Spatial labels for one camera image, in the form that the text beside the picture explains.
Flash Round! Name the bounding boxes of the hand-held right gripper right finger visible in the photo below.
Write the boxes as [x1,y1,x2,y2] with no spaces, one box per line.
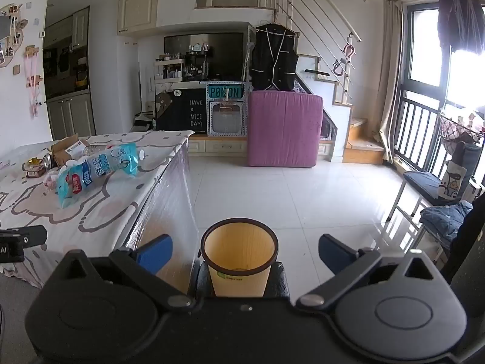
[296,234,440,310]

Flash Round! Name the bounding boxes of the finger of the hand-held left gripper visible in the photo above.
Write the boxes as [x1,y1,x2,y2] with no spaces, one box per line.
[0,225,48,249]

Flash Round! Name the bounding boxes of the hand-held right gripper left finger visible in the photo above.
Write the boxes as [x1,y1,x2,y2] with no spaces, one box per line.
[49,234,198,312]

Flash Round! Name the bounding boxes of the yellow bin with brown rim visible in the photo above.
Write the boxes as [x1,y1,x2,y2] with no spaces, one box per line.
[200,218,278,297]

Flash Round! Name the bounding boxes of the blue white plastic bag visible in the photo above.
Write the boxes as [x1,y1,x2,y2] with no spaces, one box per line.
[57,143,139,209]

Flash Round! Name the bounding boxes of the brown cardboard box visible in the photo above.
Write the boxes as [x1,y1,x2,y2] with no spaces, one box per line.
[50,134,92,168]

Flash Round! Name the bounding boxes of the pink plastic wrapper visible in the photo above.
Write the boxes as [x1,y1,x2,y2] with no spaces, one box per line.
[42,170,61,191]

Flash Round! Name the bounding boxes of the white metal chair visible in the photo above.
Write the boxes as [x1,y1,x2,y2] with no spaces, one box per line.
[415,212,455,271]

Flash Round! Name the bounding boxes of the blue folded blanket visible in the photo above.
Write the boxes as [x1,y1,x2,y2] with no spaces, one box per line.
[420,200,474,244]

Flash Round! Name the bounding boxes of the white chair with blue cushion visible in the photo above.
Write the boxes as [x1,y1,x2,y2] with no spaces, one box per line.
[388,141,483,224]

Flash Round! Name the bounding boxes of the wooden drawer cabinet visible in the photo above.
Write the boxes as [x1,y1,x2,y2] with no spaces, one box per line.
[187,134,251,157]

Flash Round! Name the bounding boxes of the cream kitchen cabinet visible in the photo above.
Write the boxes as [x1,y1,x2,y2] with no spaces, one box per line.
[43,5,96,142]

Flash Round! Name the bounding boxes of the white staircase with wooden steps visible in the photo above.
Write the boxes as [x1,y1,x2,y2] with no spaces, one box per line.
[296,55,387,165]

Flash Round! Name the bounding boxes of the dark cloth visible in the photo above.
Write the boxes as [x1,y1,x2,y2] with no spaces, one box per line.
[441,197,485,286]

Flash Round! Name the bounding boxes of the pink folded mattress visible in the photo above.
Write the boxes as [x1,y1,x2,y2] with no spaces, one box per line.
[247,90,324,168]

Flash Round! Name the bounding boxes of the cartoon printed tote bag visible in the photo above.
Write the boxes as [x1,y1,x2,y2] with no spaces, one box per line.
[439,160,469,200]

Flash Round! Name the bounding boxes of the black chalkboard panel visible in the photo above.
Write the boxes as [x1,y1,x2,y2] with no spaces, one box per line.
[155,87,209,134]

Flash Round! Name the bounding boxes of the black window railing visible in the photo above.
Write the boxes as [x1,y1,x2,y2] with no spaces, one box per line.
[393,96,485,188]

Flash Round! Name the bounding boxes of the pink white net bag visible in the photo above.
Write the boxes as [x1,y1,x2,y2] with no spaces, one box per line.
[439,111,485,149]

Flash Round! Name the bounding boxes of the teal sign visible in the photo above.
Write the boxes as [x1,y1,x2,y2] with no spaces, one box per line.
[205,83,244,101]

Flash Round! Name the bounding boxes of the beige curtain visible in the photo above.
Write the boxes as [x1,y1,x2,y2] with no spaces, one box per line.
[373,0,409,164]

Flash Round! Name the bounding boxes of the white kitchen shelf rack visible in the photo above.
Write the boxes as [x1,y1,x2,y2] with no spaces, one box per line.
[153,58,187,82]

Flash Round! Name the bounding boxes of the black vest on hanger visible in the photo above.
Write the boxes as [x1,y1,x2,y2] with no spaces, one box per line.
[249,23,300,92]

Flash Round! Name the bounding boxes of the black framed window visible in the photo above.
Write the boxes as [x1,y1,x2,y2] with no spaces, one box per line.
[402,2,485,105]

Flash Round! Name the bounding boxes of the hanging dark clothes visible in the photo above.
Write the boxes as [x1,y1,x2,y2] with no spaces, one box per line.
[437,0,485,57]

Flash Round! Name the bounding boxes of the pink wall hanging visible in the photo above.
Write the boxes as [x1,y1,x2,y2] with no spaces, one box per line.
[24,45,45,117]

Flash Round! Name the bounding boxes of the wall photo collage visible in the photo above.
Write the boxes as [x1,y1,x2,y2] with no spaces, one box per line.
[0,3,29,69]

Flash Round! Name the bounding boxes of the cream wall cabinet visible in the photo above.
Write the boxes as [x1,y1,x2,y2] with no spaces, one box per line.
[117,0,160,35]

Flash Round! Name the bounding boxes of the stair cable railing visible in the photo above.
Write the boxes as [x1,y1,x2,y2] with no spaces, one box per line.
[273,0,362,101]

